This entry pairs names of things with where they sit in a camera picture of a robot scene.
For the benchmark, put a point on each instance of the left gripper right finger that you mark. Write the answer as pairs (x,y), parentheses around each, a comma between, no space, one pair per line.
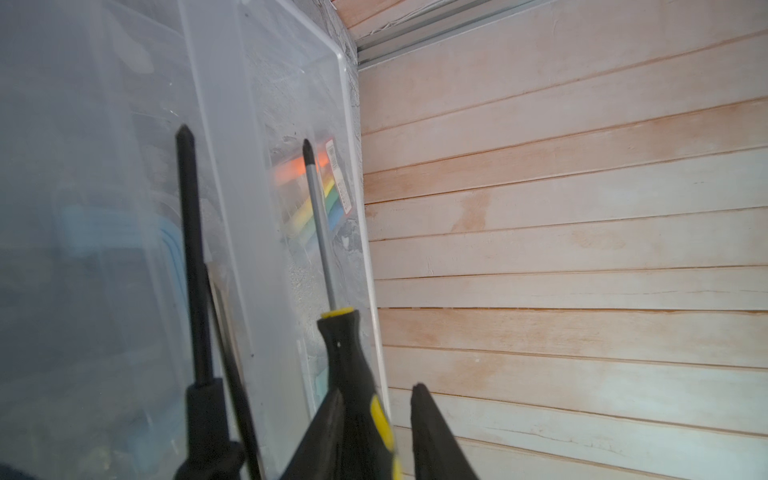
(437,454)

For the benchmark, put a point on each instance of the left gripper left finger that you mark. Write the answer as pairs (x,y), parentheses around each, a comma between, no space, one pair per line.
(319,454)

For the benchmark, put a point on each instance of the yellow black screwdriver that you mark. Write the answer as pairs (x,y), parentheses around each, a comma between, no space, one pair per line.
(369,448)

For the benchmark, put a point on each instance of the orange black screwdriver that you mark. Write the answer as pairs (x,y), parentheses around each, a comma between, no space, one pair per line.
(211,453)

